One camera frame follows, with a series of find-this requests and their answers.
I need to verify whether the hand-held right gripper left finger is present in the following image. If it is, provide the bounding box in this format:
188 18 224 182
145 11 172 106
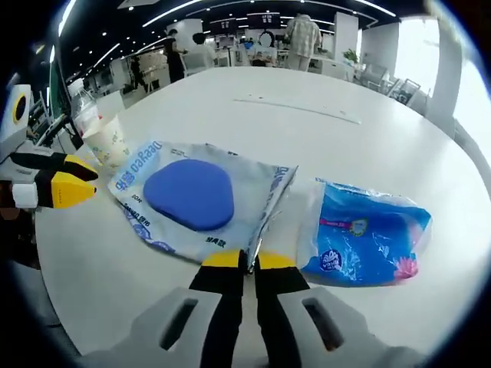
132 248 246 368

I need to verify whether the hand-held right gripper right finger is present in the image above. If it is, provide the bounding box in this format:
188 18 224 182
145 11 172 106
252 251 372 368

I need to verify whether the white paper cup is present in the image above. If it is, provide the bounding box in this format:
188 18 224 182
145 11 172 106
81 114 132 170

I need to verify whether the clear plastic bottle red label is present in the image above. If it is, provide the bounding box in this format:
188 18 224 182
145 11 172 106
71 90 105 140

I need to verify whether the blue mouse pad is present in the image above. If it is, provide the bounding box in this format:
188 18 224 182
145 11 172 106
107 140 300 275

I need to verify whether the blue tissue packet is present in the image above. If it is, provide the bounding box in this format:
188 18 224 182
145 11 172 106
298 177 433 288

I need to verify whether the white tabletop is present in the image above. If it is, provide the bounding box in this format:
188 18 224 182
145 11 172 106
34 67 491 357

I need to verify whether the large bright window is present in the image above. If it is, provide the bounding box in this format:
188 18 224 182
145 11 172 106
452 30 491 166

